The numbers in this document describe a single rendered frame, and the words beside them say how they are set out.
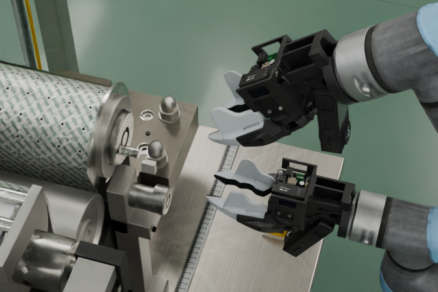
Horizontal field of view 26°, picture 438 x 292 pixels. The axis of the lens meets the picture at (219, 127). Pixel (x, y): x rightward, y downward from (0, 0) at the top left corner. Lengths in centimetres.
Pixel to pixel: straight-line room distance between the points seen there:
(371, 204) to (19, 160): 49
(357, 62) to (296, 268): 65
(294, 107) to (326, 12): 221
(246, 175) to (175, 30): 178
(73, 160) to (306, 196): 33
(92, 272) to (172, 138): 64
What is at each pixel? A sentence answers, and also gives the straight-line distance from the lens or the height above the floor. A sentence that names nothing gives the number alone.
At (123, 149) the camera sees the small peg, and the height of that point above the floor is 126.
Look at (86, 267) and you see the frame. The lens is 96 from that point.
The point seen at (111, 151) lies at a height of 126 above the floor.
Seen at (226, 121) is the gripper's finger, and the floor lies 140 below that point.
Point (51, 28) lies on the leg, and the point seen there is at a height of 56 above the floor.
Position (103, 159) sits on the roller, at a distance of 125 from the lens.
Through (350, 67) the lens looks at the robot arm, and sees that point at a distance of 100.
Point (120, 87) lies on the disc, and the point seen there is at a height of 130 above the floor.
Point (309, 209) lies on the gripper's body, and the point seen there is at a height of 112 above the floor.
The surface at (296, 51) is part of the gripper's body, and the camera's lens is 103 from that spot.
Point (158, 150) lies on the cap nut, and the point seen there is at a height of 107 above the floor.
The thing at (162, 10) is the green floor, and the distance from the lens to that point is 324.
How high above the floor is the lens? 226
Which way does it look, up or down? 51 degrees down
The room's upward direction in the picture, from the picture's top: straight up
